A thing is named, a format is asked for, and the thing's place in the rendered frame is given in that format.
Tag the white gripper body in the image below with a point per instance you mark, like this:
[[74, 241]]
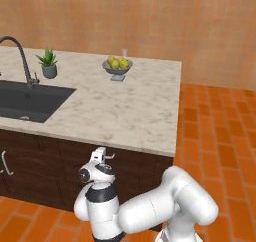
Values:
[[101, 151]]

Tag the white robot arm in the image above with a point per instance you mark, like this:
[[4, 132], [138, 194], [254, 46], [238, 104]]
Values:
[[146, 209]]

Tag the clear glass cup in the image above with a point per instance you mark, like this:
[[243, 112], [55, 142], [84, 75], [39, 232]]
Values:
[[124, 52]]

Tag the dark wood cabinet door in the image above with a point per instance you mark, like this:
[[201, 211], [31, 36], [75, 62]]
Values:
[[30, 166]]

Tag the dark grey sink basin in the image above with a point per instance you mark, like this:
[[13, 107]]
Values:
[[30, 101]]

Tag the yellow lemon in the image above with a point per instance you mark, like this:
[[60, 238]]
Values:
[[111, 59], [115, 64], [120, 59], [124, 63]]

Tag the green plant in grey pot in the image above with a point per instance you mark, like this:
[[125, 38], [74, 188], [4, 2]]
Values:
[[49, 66]]

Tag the dark grey curved faucet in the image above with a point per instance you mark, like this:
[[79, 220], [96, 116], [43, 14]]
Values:
[[24, 61]]

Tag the grey pedestal fruit bowl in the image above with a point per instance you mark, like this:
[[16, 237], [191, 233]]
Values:
[[117, 72]]

